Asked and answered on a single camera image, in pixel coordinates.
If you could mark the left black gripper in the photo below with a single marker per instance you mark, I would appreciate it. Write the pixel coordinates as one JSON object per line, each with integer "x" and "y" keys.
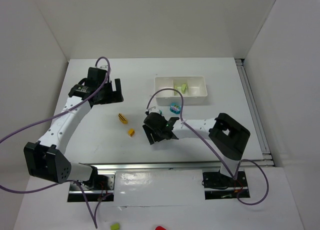
{"x": 110, "y": 93}

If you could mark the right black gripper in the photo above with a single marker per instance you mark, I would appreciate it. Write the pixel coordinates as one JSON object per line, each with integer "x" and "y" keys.
{"x": 152, "y": 130}

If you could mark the lime green lego brick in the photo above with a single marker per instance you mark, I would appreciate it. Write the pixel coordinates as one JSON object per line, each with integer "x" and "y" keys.
{"x": 177, "y": 87}
{"x": 183, "y": 88}

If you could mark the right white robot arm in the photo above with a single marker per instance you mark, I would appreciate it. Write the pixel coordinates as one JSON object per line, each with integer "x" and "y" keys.
{"x": 223, "y": 135}

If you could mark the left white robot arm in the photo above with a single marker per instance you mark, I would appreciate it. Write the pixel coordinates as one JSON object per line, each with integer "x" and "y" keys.
{"x": 45, "y": 159}

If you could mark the teal frog lego brick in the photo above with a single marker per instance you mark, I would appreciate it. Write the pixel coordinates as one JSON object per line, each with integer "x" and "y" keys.
{"x": 175, "y": 108}

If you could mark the small orange lego brick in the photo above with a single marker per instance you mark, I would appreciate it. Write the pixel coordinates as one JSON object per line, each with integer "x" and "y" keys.
{"x": 131, "y": 132}

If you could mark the yellow striped bee lego brick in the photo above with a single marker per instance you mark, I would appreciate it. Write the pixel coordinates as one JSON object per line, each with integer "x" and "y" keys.
{"x": 122, "y": 118}

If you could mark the white three-compartment tray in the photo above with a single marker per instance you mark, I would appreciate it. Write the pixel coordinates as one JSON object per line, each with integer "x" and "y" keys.
{"x": 195, "y": 94}

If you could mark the red object foreground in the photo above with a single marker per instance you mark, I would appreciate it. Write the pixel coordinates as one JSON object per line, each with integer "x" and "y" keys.
{"x": 159, "y": 227}

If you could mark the green lego brick foreground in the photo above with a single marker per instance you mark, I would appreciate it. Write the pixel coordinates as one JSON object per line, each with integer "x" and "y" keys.
{"x": 115, "y": 226}

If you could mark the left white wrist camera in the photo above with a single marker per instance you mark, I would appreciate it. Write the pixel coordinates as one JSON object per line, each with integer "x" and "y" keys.
{"x": 104, "y": 67}

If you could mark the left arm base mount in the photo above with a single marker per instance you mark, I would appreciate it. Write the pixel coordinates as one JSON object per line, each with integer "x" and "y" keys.
{"x": 103, "y": 190}

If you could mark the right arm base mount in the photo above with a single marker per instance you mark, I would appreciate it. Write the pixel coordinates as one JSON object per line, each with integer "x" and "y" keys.
{"x": 220, "y": 187}

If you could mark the aluminium rail front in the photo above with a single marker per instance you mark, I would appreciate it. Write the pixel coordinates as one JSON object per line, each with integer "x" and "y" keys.
{"x": 158, "y": 166}

